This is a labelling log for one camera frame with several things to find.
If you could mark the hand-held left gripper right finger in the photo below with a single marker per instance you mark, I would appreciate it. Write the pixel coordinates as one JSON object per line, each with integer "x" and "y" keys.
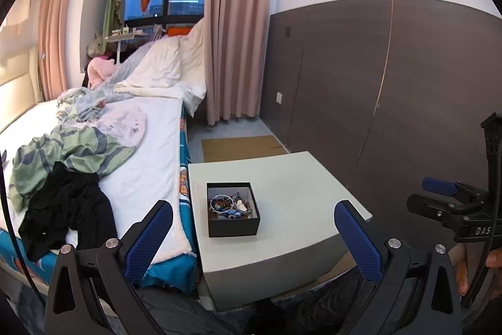
{"x": 359, "y": 240}

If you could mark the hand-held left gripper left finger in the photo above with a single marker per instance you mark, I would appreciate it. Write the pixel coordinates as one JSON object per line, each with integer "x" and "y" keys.
{"x": 151, "y": 237}

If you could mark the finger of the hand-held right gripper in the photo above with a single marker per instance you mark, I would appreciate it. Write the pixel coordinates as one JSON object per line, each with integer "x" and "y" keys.
{"x": 431, "y": 207}
{"x": 437, "y": 186}

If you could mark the black jewelry box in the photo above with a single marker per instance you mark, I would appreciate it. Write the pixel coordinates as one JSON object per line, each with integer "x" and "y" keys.
{"x": 233, "y": 227}

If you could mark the gold butterfly ornament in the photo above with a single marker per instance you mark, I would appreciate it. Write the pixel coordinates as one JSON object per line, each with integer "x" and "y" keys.
{"x": 243, "y": 206}

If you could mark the person's right hand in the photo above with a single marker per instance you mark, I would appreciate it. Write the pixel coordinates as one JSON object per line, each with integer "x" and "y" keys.
{"x": 461, "y": 268}

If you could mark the bed with white sheet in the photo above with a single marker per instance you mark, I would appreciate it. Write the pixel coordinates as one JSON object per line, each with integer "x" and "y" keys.
{"x": 153, "y": 162}

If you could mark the white square side table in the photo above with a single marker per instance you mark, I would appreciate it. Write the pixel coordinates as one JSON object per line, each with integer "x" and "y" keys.
{"x": 294, "y": 182}

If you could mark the black garment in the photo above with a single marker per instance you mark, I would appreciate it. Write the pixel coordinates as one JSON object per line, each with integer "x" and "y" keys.
{"x": 66, "y": 209}

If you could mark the white printed garment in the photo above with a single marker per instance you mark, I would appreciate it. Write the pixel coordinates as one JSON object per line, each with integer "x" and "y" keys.
{"x": 125, "y": 125}

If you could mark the green patterned blanket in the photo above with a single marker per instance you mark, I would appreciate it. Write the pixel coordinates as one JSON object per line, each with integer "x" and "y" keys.
{"x": 74, "y": 146}

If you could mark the flat cardboard sheet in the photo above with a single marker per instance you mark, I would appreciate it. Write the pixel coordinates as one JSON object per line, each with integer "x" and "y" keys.
{"x": 243, "y": 148}

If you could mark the white duvet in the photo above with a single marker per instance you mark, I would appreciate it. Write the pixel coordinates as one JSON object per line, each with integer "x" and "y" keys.
{"x": 160, "y": 64}

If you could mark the pink plush toy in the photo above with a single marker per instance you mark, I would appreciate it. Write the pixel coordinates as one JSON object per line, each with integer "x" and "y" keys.
{"x": 98, "y": 70}

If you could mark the beige padded headboard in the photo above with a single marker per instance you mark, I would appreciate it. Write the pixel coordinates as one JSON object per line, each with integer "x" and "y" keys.
{"x": 17, "y": 91}

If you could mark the small white folding table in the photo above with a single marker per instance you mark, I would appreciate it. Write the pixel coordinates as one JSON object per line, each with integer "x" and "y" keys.
{"x": 121, "y": 36}

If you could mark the pink curtain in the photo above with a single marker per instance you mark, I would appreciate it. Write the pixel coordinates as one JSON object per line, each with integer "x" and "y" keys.
{"x": 235, "y": 25}
{"x": 59, "y": 25}

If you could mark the green hanging garment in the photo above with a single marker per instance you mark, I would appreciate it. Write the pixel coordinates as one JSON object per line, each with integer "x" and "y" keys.
{"x": 113, "y": 1}

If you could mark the white wall socket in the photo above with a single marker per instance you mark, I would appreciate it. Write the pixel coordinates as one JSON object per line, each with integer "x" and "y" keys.
{"x": 279, "y": 98}

